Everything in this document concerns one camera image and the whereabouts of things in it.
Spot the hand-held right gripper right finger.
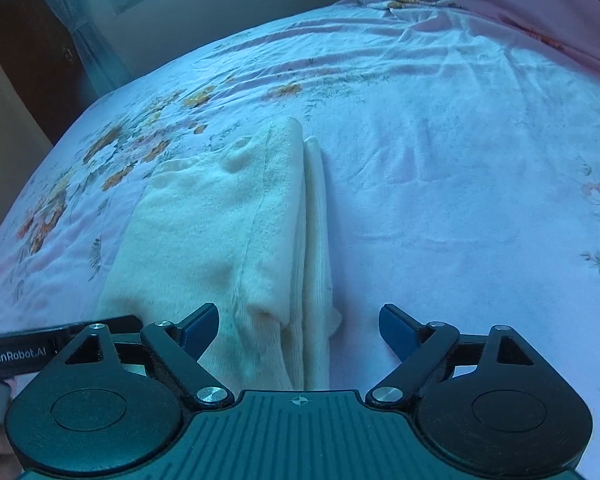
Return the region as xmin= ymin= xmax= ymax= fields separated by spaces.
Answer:
xmin=365 ymin=303 xmax=537 ymax=408

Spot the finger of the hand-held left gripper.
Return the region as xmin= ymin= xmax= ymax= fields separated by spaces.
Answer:
xmin=62 ymin=314 xmax=142 ymax=343

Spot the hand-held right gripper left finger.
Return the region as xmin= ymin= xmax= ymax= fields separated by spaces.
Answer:
xmin=59 ymin=302 xmax=235 ymax=409

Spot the white knit sweater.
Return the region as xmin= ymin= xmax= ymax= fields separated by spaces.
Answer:
xmin=96 ymin=116 xmax=344 ymax=392

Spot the floral bedsheet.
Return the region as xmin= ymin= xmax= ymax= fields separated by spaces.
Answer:
xmin=0 ymin=0 xmax=600 ymax=480

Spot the sheer curtain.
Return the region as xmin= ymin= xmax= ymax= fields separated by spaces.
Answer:
xmin=21 ymin=0 xmax=134 ymax=99

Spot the dark wooden door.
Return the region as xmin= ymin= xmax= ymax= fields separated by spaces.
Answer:
xmin=0 ymin=0 xmax=100 ymax=147

